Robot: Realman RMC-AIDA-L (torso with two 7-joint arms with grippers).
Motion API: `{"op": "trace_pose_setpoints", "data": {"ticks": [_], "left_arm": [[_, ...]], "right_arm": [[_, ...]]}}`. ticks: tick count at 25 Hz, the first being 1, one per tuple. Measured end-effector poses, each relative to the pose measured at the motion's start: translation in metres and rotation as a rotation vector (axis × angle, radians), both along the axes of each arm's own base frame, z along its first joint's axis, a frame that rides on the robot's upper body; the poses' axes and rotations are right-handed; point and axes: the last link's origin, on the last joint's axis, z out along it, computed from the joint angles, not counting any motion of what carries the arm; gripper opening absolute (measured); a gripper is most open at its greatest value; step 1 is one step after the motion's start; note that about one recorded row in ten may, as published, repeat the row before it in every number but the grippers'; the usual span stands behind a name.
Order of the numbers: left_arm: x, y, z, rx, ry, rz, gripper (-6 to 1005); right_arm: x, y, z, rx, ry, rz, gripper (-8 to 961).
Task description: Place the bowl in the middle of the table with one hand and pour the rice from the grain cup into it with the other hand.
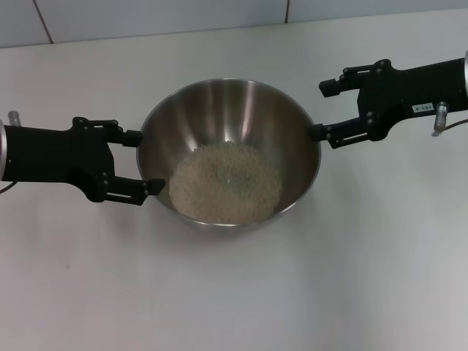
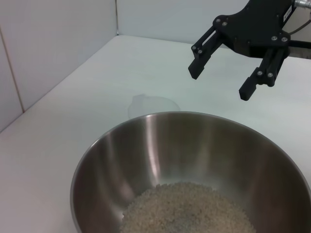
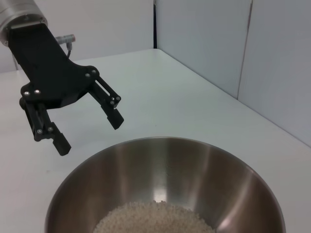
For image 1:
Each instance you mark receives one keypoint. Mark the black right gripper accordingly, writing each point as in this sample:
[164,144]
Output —
[402,91]

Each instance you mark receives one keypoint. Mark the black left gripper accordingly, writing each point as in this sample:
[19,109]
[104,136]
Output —
[51,153]

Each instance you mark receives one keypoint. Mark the white uncooked rice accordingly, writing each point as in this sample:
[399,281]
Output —
[226,186]

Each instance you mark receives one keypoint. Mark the stainless steel mixing bowl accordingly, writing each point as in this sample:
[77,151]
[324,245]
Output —
[226,109]

